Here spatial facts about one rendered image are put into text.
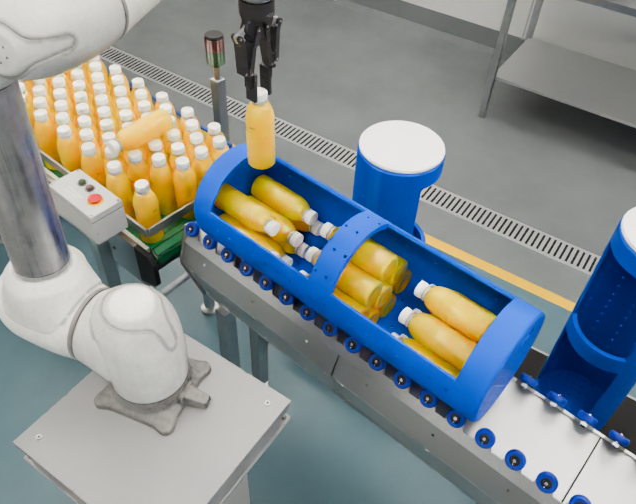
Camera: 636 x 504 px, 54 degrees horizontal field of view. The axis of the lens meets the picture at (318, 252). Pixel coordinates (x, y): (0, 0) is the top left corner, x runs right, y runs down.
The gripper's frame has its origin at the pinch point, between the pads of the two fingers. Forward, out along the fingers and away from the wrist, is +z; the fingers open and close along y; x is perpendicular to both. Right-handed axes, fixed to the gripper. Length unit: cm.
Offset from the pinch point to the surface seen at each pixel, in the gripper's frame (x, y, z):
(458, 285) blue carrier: -55, 13, 38
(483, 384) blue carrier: -75, -13, 30
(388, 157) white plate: -8, 48, 43
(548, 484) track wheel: -95, -11, 49
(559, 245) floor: -45, 168, 146
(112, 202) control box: 29, -27, 37
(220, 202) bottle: 6.3, -9.2, 34.3
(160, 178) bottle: 34, -8, 42
